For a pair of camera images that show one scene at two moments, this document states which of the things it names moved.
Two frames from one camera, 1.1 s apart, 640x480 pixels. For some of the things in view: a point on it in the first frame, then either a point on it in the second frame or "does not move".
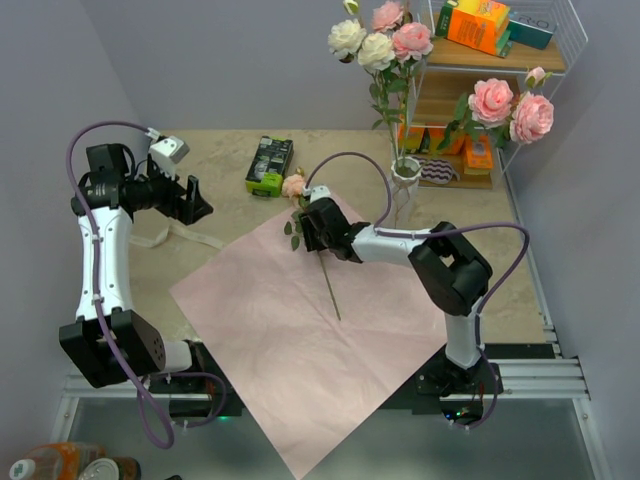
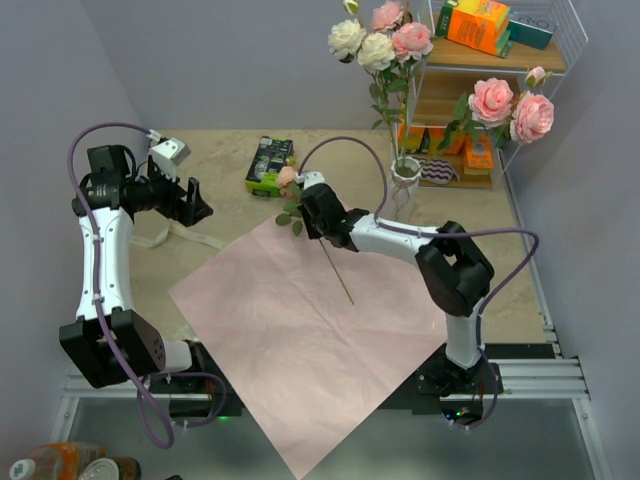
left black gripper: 196,206 does not move
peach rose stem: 294,228 → 291,184
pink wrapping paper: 305,341 does not move
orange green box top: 479,24 does not move
